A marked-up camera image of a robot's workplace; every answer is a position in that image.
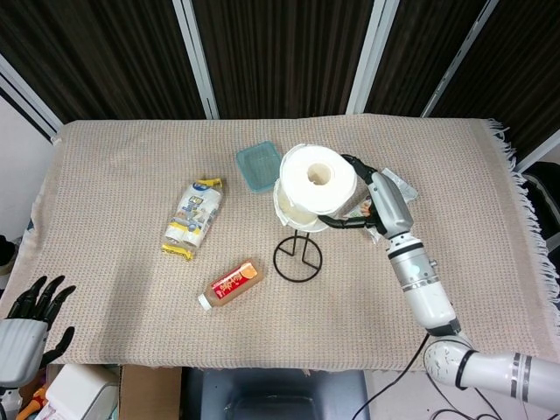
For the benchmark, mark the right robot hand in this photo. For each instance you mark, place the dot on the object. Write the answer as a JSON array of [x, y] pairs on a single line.
[[391, 205]]

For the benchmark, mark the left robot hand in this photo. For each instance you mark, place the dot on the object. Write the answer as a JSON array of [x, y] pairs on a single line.
[[22, 345]]

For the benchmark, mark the white toilet paper roll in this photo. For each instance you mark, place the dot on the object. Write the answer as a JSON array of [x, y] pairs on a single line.
[[302, 192]]

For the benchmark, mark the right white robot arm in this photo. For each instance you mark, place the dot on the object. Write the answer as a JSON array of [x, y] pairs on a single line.
[[422, 284]]

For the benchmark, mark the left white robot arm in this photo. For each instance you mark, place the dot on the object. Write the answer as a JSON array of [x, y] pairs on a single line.
[[5, 400]]

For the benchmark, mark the beige cloth-covered table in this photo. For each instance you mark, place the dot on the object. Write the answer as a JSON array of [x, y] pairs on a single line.
[[131, 315]]

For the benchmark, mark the black metal paper stand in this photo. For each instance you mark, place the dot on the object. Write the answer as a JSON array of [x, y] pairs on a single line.
[[275, 259]]

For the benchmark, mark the white plastic box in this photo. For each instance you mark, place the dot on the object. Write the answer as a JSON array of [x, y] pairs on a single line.
[[81, 391]]

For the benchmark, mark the black rounded object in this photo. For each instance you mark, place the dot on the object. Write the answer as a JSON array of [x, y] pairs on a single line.
[[6, 256]]

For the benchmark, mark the brown cardboard box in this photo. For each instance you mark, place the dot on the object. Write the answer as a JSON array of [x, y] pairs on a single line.
[[149, 394]]

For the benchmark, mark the dark slatted partition panel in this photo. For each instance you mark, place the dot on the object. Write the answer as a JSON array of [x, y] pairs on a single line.
[[100, 57], [415, 52], [520, 70], [280, 57]]

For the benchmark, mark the orange juice bottle red label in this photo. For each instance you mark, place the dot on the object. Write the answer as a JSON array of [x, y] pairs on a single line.
[[232, 284]]

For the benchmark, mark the white yellow snack bag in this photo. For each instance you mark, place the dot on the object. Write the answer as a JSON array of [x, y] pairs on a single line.
[[194, 214]]

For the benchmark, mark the grey plastic bin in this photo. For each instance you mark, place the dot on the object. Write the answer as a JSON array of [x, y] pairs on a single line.
[[275, 396]]

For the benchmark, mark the white partition frame post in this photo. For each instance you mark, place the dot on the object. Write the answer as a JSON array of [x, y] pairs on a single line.
[[26, 96], [197, 61], [365, 61], [540, 149], [455, 61]]

